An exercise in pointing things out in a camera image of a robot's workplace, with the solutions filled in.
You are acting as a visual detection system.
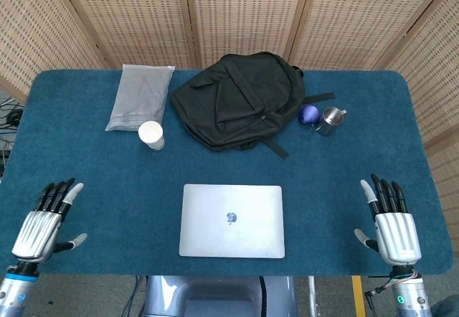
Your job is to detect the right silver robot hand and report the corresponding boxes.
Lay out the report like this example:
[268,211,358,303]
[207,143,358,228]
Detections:
[354,174,422,267]

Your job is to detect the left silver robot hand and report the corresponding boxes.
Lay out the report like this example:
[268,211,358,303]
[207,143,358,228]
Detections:
[11,177,88,264]

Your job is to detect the silver laptop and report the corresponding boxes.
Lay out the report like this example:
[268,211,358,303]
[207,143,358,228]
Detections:
[179,183,286,260]

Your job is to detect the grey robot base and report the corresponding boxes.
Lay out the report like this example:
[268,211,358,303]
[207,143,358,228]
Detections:
[141,275,299,317]

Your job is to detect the stainless steel mug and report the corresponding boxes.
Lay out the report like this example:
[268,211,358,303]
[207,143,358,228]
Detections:
[316,106,348,137]

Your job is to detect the blue ball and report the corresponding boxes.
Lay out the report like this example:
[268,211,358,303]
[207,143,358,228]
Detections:
[298,104,321,125]

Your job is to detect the white paper cup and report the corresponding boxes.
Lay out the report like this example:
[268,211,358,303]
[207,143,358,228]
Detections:
[138,120,166,151]

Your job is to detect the grey plastic package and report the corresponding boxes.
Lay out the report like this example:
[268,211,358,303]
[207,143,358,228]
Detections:
[105,63,176,133]

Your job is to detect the blue table mat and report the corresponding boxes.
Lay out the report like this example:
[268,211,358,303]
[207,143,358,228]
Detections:
[0,68,453,278]

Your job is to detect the black backpack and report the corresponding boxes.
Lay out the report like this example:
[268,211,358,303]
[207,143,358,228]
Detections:
[169,52,337,160]

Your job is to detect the wicker folding screen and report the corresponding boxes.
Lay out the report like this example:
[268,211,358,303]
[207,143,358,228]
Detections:
[0,0,459,239]

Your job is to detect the black floor cables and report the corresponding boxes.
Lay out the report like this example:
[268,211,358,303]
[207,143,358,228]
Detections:
[0,96,25,133]

